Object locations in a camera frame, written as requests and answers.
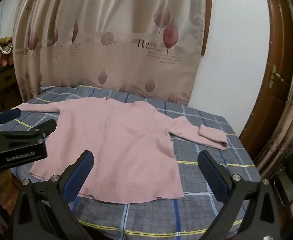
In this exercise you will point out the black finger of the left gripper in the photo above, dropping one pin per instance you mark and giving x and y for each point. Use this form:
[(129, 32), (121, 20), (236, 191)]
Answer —
[(9, 115), (40, 131)]

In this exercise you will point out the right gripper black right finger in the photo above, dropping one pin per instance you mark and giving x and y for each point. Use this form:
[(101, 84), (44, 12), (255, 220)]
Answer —
[(261, 220)]

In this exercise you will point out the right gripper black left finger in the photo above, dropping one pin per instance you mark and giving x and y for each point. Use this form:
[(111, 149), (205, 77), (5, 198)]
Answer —
[(42, 210)]

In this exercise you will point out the pink knitted sweater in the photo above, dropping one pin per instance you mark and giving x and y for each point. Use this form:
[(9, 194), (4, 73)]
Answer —
[(134, 160)]

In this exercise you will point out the grey plaid bed sheet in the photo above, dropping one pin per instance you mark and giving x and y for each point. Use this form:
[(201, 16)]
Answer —
[(182, 218)]

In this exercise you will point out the colourful decorative object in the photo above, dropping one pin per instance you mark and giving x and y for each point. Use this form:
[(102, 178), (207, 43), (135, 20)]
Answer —
[(6, 57)]

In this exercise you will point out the beige leaf-print curtain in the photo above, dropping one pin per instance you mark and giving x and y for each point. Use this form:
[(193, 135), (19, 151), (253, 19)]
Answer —
[(149, 48)]

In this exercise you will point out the brass door handle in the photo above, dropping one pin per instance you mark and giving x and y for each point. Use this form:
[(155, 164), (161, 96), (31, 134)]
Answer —
[(274, 75)]

